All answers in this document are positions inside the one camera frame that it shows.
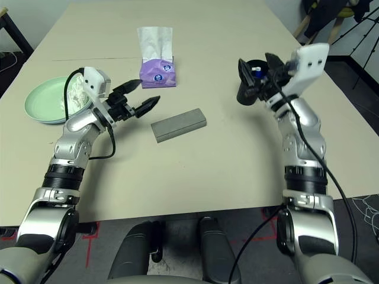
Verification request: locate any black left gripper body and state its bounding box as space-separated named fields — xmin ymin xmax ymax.
xmin=103 ymin=88 xmax=139 ymax=122

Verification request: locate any dark grey left robot leg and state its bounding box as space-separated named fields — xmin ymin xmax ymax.
xmin=108 ymin=220 xmax=162 ymax=280

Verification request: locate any black tripod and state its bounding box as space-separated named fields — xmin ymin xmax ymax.
xmin=331 ymin=11 xmax=379 ymax=89

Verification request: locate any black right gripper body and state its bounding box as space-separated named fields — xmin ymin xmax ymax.
xmin=245 ymin=70 xmax=293 ymax=103

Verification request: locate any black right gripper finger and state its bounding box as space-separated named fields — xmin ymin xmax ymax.
xmin=264 ymin=52 xmax=285 ymax=73
xmin=238 ymin=58 xmax=257 ymax=88

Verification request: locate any black framed side table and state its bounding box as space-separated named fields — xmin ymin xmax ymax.
xmin=0 ymin=8 xmax=34 ymax=57

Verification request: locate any dark grey robot leg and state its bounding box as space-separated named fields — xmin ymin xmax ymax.
xmin=197 ymin=217 xmax=242 ymax=283
xmin=108 ymin=220 xmax=162 ymax=280

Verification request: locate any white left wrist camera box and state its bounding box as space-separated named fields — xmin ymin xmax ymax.
xmin=82 ymin=66 xmax=114 ymax=125

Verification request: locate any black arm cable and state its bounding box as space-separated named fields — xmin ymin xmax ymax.
xmin=229 ymin=60 xmax=359 ymax=284
xmin=63 ymin=67 xmax=116 ymax=160

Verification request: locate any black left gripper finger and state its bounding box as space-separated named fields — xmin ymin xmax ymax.
xmin=112 ymin=79 xmax=143 ymax=97
xmin=134 ymin=95 xmax=161 ymax=118

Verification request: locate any black plastic cup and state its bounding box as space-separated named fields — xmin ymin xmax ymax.
xmin=236 ymin=59 xmax=272 ymax=106

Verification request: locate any purple tissue pack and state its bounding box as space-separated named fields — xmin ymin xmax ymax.
xmin=137 ymin=26 xmax=178 ymax=89

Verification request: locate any dark grey right robot leg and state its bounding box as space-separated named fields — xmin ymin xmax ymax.
xmin=197 ymin=217 xmax=242 ymax=283

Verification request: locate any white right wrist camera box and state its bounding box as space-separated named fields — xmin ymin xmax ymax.
xmin=284 ymin=43 xmax=330 ymax=98

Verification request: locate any grey glasses case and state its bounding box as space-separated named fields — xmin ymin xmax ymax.
xmin=150 ymin=108 xmax=207 ymax=144

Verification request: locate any white tissue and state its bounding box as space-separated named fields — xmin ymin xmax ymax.
xmin=60 ymin=73 xmax=93 ymax=112

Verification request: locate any light green plate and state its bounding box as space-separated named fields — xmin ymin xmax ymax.
xmin=24 ymin=76 xmax=93 ymax=124

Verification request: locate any grey robot torso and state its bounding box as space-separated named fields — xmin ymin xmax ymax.
xmin=100 ymin=275 xmax=214 ymax=284

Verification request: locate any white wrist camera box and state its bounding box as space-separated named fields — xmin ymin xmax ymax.
xmin=284 ymin=43 xmax=330 ymax=98
xmin=82 ymin=66 xmax=114 ymax=125

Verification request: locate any wooden stool with jacket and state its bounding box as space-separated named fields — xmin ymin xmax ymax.
xmin=301 ymin=0 xmax=374 ymax=38

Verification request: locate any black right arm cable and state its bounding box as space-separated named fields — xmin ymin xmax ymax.
xmin=229 ymin=60 xmax=359 ymax=284

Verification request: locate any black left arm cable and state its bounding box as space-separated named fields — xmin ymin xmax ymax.
xmin=63 ymin=67 xmax=116 ymax=160

